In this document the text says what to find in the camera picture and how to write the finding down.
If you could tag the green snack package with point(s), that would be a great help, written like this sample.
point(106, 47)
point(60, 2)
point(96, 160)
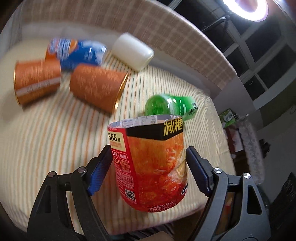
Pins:
point(227, 118)

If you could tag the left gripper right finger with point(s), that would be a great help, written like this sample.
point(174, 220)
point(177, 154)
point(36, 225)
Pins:
point(234, 209)

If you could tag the blue Arctic Ocean cup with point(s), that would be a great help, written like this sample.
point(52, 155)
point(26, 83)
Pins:
point(72, 52)

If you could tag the plaid beige blanket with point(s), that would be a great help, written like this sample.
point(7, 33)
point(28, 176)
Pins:
point(150, 21)

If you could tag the orange paper cup closed end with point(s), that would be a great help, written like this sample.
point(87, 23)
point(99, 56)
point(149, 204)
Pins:
point(35, 79)

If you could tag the black light tripod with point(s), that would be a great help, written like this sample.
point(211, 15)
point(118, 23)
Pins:
point(223, 19)

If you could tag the white plastic cup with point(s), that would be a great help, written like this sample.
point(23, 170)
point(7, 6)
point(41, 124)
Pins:
point(133, 52)

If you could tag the ring light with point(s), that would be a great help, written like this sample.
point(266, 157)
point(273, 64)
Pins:
point(252, 10)

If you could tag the red lemon tea cup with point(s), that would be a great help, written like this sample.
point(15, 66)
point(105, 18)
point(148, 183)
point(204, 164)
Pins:
point(149, 158)

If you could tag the orange cup gold interior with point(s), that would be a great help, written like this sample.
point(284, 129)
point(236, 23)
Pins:
point(98, 86)

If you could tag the green plastic cup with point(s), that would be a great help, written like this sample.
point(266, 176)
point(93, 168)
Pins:
point(184, 106)

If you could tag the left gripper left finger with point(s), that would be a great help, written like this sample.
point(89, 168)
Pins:
point(64, 210)

